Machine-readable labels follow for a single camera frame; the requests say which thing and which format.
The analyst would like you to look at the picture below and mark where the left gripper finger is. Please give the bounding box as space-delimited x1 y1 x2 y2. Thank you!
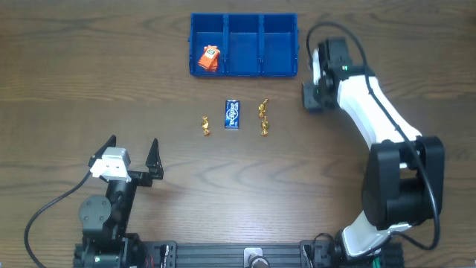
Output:
145 138 164 181
88 134 118 168

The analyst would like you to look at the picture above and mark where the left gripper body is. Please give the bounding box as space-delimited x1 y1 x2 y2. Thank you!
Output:
128 170 155 188

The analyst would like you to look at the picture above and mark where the orange candy box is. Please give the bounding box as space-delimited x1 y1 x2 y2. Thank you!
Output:
201 45 221 68
197 55 219 73

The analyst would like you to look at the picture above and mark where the blue tray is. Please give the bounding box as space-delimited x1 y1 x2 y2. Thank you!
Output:
188 12 300 78

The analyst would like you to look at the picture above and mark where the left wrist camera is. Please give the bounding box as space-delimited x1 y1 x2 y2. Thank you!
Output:
89 147 132 183

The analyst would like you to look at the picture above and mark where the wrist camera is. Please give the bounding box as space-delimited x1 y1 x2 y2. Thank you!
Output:
89 147 132 183
310 47 321 86

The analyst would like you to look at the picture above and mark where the mounting rail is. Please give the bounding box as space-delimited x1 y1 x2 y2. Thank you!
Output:
73 240 405 268

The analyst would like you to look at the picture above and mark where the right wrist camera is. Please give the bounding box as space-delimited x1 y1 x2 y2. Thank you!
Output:
310 47 321 86

